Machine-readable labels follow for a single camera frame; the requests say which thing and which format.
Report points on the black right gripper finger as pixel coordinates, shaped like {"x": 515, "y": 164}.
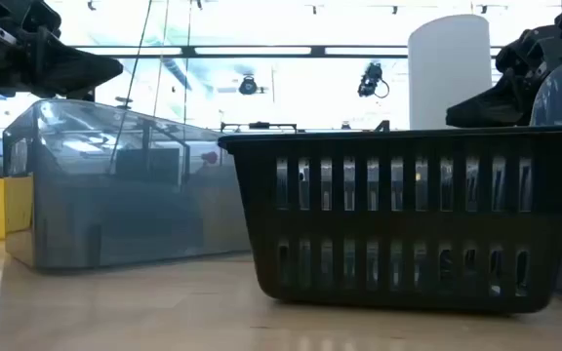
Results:
{"x": 500, "y": 105}

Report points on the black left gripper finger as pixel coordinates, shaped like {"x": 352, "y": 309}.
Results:
{"x": 76, "y": 70}

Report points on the black slotted plastic basket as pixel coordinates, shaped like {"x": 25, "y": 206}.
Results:
{"x": 398, "y": 229}

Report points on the white cylinder table lamp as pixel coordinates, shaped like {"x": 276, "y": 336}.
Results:
{"x": 449, "y": 73}

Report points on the black horizontal beam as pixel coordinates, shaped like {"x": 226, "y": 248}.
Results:
{"x": 261, "y": 50}

